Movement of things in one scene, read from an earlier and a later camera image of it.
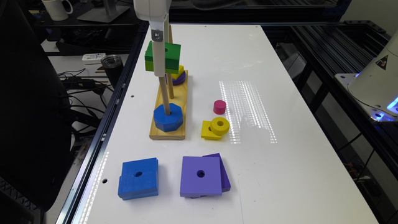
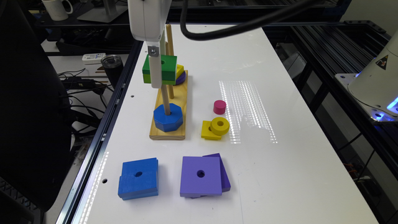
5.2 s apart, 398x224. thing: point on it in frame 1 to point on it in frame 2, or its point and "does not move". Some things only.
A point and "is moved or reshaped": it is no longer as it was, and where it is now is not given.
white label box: (93, 58) does not move
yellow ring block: (219, 126) does not move
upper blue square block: (140, 175) does not move
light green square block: (150, 67) to (147, 79)
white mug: (55, 9) does not move
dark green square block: (172, 55) is moved or reshaped
